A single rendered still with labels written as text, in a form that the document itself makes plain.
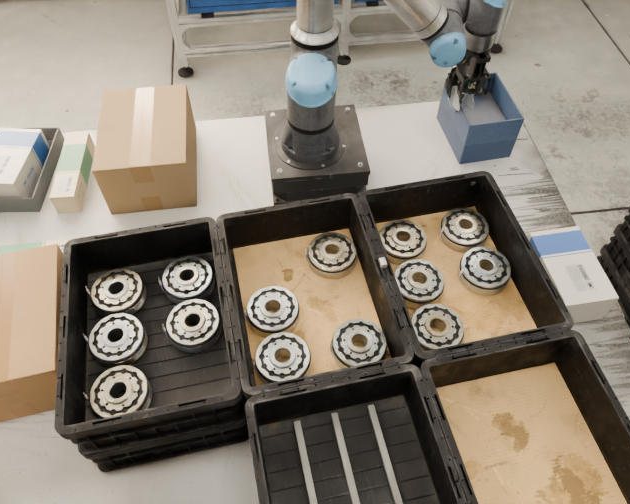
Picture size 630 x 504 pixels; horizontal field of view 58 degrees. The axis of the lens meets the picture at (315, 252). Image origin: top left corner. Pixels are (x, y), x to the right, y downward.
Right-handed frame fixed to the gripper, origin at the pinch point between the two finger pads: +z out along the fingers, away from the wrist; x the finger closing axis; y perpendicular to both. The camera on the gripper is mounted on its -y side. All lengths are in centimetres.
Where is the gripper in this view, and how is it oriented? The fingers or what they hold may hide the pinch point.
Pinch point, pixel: (456, 105)
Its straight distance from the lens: 161.9
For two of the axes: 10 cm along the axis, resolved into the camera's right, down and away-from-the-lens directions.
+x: 9.8, -1.5, 1.1
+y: 1.8, 7.9, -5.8
